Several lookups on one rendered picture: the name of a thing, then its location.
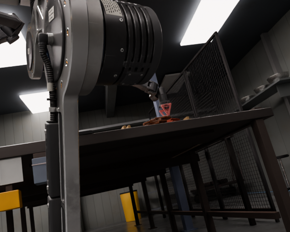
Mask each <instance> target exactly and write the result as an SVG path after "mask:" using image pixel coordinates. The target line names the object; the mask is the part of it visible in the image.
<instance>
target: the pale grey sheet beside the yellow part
mask: <svg viewBox="0 0 290 232"><path fill-rule="evenodd" d="M22 181H23V169H22V160H21V157H13V158H8V159H1V160H0V186H2V185H7V184H12V183H17V182H22Z"/></svg>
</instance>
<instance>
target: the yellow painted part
mask: <svg viewBox="0 0 290 232"><path fill-rule="evenodd" d="M5 187H6V191H5V192H2V193H0V212H4V211H8V210H13V209H18V208H22V207H23V203H22V194H21V191H20V190H14V188H13V183H12V184H7V185H5Z"/></svg>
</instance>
